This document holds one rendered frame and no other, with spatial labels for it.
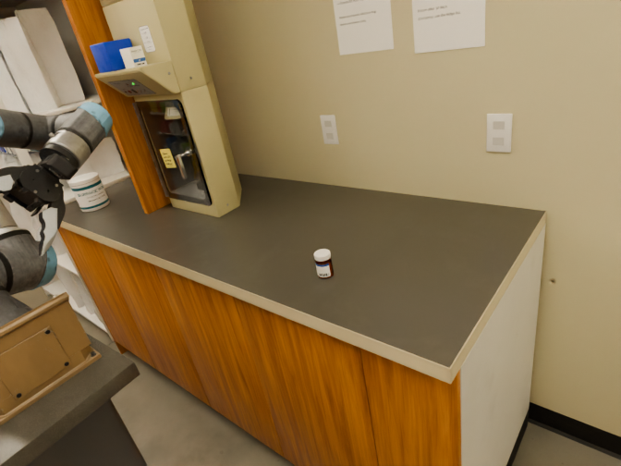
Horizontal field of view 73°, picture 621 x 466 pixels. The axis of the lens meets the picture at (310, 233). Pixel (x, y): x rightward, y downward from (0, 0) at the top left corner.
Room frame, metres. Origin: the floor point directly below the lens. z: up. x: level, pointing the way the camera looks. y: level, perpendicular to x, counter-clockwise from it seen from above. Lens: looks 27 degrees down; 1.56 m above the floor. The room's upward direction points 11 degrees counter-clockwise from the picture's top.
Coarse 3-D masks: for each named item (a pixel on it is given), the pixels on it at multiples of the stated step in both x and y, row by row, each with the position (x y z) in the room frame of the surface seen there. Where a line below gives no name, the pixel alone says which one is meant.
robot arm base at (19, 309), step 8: (0, 288) 0.80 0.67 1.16; (0, 296) 0.77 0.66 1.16; (8, 296) 0.79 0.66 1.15; (0, 304) 0.75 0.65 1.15; (8, 304) 0.76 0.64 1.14; (16, 304) 0.78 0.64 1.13; (24, 304) 0.79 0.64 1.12; (0, 312) 0.73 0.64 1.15; (8, 312) 0.74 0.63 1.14; (16, 312) 0.74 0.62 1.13; (24, 312) 0.75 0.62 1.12; (0, 320) 0.71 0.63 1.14; (8, 320) 0.72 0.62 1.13
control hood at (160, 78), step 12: (108, 72) 1.56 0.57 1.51; (120, 72) 1.50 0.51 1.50; (132, 72) 1.45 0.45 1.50; (144, 72) 1.42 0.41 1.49; (156, 72) 1.45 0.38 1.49; (168, 72) 1.48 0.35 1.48; (108, 84) 1.65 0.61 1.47; (144, 84) 1.51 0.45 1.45; (156, 84) 1.46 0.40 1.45; (168, 84) 1.47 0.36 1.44; (132, 96) 1.67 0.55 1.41
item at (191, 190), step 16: (144, 112) 1.66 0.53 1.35; (160, 112) 1.59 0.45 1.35; (176, 112) 1.52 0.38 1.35; (160, 128) 1.61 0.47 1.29; (176, 128) 1.54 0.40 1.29; (160, 144) 1.64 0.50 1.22; (176, 144) 1.56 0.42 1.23; (192, 144) 1.49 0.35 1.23; (160, 160) 1.67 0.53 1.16; (176, 160) 1.59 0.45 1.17; (192, 160) 1.51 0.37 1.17; (176, 176) 1.62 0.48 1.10; (192, 176) 1.53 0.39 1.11; (176, 192) 1.65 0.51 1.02; (192, 192) 1.56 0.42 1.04; (208, 192) 1.49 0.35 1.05
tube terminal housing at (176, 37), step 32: (128, 0) 1.59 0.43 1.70; (160, 0) 1.51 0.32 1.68; (128, 32) 1.63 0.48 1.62; (160, 32) 1.50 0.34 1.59; (192, 32) 1.58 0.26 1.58; (192, 64) 1.55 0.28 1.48; (160, 96) 1.59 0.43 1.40; (192, 96) 1.52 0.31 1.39; (192, 128) 1.50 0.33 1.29; (224, 128) 1.72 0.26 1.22; (224, 160) 1.56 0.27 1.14; (224, 192) 1.53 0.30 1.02
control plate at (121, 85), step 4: (120, 80) 1.56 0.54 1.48; (124, 80) 1.55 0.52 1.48; (128, 80) 1.53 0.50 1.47; (132, 80) 1.51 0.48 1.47; (136, 80) 1.50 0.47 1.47; (112, 84) 1.63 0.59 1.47; (116, 84) 1.61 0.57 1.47; (120, 84) 1.59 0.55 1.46; (124, 84) 1.58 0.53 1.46; (128, 84) 1.56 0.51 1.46; (132, 84) 1.55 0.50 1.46; (136, 84) 1.53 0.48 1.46; (140, 84) 1.52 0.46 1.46; (116, 88) 1.65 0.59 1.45; (120, 88) 1.63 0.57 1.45; (124, 88) 1.61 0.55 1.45; (128, 88) 1.60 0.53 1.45; (132, 88) 1.58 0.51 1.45; (136, 88) 1.57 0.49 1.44; (140, 88) 1.55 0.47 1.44; (144, 88) 1.53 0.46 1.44; (148, 88) 1.52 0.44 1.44; (128, 92) 1.64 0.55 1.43; (132, 92) 1.63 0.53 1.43; (140, 92) 1.59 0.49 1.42; (144, 92) 1.58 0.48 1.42; (148, 92) 1.56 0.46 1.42; (152, 92) 1.54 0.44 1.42
